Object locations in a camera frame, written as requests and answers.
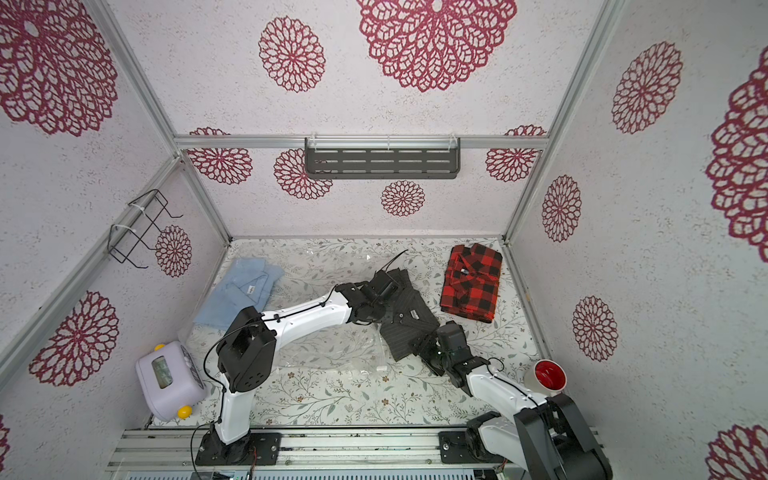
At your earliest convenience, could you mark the dark grey shirt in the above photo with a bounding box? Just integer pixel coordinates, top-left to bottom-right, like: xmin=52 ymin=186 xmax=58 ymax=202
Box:
xmin=379 ymin=268 xmax=440 ymax=362

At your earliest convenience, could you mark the red black plaid shirt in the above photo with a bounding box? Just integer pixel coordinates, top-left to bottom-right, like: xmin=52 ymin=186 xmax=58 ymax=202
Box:
xmin=439 ymin=243 xmax=503 ymax=324

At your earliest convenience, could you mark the light blue shirt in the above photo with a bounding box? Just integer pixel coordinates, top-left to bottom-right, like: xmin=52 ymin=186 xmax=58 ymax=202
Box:
xmin=193 ymin=258 xmax=284 ymax=330

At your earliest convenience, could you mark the clear plastic vacuum bag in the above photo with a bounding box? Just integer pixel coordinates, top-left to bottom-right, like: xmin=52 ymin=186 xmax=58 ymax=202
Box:
xmin=194 ymin=258 xmax=440 ymax=383

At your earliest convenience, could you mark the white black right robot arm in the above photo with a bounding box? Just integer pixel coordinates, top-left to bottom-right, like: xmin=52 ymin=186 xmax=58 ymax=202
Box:
xmin=409 ymin=322 xmax=614 ymax=479

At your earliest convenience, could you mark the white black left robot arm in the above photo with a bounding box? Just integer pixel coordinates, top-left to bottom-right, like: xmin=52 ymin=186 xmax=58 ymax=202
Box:
xmin=206 ymin=269 xmax=410 ymax=446

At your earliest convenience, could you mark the red white mug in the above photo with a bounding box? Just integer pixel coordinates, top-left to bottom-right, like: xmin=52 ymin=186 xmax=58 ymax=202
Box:
xmin=523 ymin=359 xmax=568 ymax=396

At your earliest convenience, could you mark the lilac toy toaster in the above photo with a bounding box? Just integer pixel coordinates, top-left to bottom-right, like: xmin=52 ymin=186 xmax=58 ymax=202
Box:
xmin=135 ymin=340 xmax=206 ymax=422

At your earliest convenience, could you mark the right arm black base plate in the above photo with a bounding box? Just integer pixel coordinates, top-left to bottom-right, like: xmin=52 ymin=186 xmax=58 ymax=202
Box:
xmin=438 ymin=411 xmax=504 ymax=464

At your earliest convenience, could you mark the dark grey wall shelf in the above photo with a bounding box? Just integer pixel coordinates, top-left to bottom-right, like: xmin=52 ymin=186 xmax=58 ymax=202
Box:
xmin=304 ymin=137 xmax=461 ymax=180

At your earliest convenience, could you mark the aluminium mounting rail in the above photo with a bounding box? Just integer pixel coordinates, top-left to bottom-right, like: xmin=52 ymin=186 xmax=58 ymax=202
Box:
xmin=104 ymin=426 xmax=516 ymax=475

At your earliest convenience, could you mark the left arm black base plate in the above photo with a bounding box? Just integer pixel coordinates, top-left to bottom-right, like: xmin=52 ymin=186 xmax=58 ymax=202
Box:
xmin=194 ymin=430 xmax=282 ymax=467

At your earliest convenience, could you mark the black wire wall rack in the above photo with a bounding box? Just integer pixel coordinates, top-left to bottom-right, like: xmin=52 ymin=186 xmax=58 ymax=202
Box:
xmin=106 ymin=188 xmax=183 ymax=270

